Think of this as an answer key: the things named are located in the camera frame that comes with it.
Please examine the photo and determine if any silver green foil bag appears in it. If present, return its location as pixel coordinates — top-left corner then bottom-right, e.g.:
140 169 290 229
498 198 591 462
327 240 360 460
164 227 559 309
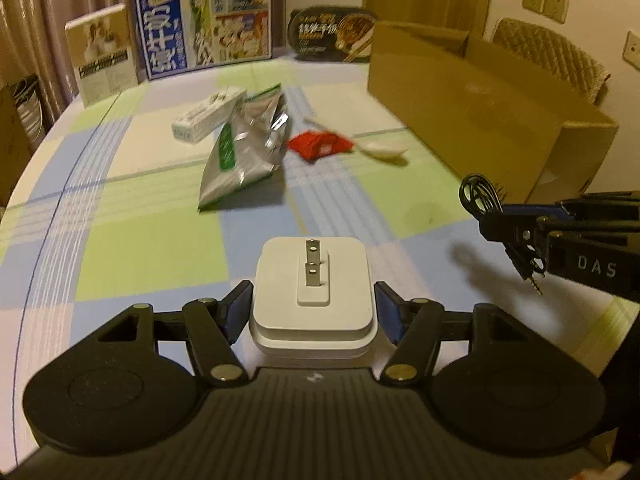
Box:
197 85 292 212

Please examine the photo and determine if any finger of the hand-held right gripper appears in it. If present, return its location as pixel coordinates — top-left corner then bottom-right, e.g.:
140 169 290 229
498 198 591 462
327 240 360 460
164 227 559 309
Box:
500 191 640 223
478 215 640 251

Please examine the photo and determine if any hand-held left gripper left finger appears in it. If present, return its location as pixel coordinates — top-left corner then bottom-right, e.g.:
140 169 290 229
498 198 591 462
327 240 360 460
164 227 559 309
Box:
95 280 253 387

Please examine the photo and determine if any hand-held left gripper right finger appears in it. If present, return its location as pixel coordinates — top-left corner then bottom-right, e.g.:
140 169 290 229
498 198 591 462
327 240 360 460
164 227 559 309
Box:
374 281 533 387

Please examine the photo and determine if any white power adapter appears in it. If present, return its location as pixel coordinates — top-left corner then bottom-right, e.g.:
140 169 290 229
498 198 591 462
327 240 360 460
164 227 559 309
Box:
248 236 379 359

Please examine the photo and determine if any beige photo print box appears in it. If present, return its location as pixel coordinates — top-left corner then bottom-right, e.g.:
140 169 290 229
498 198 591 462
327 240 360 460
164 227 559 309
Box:
64 3 139 109

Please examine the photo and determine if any white plastic spoon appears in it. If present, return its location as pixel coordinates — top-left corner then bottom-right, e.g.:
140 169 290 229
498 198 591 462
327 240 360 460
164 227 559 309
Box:
304 116 410 162

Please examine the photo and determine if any black cable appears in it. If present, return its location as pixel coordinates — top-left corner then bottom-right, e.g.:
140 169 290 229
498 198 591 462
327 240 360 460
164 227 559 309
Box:
459 173 546 297

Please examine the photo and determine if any checked cloth desktop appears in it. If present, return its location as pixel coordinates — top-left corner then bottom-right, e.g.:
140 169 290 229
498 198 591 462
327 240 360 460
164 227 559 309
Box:
0 52 640 461

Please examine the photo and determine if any large blue printed milk carton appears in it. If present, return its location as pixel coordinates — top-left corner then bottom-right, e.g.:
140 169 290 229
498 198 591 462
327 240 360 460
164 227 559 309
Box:
131 0 277 82

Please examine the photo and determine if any black white striped bag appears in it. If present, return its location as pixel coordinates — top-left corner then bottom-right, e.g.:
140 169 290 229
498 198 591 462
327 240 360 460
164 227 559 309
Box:
10 74 48 128

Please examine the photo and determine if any narrow white ointment box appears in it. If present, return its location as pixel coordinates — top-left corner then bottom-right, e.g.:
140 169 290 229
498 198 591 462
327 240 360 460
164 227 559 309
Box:
171 86 248 144

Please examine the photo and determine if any black instant rice bowl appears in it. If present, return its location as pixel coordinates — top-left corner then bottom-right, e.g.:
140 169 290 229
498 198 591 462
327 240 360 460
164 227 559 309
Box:
287 4 379 63

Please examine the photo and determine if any red packet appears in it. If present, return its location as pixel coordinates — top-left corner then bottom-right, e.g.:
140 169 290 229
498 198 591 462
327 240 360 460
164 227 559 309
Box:
286 130 356 164

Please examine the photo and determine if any brown cardboard box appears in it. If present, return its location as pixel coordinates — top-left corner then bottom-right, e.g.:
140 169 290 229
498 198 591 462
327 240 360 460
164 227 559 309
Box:
367 20 621 207

